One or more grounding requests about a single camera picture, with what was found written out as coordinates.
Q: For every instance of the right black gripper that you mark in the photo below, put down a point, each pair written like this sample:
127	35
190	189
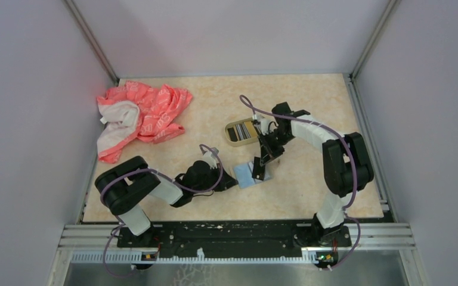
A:
268	154

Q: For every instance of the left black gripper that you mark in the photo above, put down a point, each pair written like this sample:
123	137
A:
225	182

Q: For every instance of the black credit card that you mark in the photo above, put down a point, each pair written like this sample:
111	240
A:
258	169

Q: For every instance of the cream card holder tray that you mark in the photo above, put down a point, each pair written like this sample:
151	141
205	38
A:
240	132

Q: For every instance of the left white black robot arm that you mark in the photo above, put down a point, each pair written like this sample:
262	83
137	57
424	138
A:
123	187

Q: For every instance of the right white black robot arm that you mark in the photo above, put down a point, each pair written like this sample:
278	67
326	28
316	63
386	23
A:
346	165

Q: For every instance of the pink white crumpled cloth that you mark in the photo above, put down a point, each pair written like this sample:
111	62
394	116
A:
138	111

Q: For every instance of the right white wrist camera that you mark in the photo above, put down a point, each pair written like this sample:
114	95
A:
261	124

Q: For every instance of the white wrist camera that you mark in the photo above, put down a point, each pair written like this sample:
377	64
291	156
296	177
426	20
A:
261	124
211	158

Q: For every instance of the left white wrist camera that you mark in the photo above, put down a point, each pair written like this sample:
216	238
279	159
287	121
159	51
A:
211	158

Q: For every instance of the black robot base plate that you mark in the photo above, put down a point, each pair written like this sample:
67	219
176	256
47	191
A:
235	239

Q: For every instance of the aluminium front frame rail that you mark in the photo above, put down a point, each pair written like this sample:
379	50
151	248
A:
381	254

